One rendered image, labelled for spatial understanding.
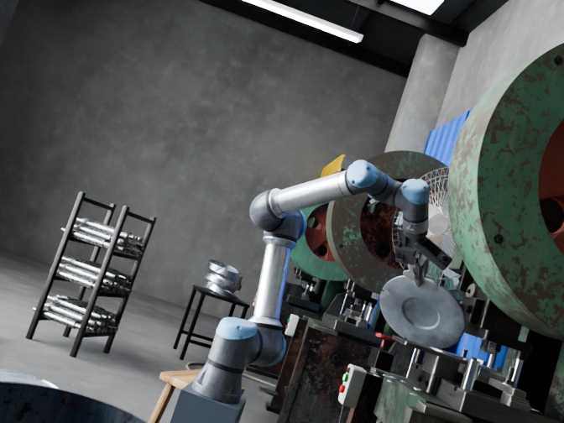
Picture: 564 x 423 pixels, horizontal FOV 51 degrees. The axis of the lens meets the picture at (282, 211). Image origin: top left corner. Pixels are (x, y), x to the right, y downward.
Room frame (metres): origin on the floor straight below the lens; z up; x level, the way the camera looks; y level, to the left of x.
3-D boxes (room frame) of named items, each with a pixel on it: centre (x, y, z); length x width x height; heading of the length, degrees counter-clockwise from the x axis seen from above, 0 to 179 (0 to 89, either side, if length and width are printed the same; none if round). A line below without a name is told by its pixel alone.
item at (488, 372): (1.91, -0.77, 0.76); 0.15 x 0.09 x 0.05; 5
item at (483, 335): (1.91, -0.78, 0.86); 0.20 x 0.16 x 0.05; 5
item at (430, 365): (1.89, -0.60, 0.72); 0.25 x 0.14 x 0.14; 95
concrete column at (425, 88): (7.12, -1.22, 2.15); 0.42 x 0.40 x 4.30; 95
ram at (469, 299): (1.90, -0.73, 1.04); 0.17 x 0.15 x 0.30; 95
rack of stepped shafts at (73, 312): (3.85, 1.03, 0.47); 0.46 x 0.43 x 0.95; 75
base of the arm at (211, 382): (1.82, 0.02, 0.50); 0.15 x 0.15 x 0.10
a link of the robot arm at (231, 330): (1.83, 0.01, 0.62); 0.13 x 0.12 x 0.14; 139
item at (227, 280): (4.85, 0.26, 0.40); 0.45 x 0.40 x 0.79; 17
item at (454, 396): (1.91, -0.77, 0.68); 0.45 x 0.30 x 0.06; 5
